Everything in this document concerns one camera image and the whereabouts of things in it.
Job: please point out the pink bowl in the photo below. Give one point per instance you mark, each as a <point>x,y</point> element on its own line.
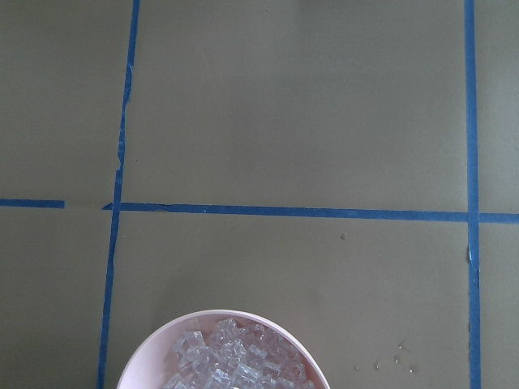
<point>152,362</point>

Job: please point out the clear ice cubes pile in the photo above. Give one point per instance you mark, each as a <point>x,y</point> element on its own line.
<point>235,356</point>

